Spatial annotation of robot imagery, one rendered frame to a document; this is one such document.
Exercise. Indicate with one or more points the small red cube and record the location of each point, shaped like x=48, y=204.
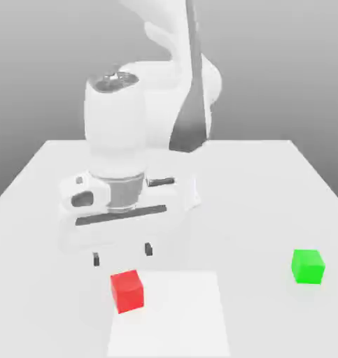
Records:
x=127, y=291

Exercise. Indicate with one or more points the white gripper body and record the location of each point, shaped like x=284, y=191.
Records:
x=121, y=229

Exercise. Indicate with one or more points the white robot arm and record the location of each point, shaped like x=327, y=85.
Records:
x=114, y=120

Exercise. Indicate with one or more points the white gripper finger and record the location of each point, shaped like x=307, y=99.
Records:
x=148, y=249
x=96, y=260

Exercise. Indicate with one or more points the small green cube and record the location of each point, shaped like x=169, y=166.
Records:
x=308, y=267

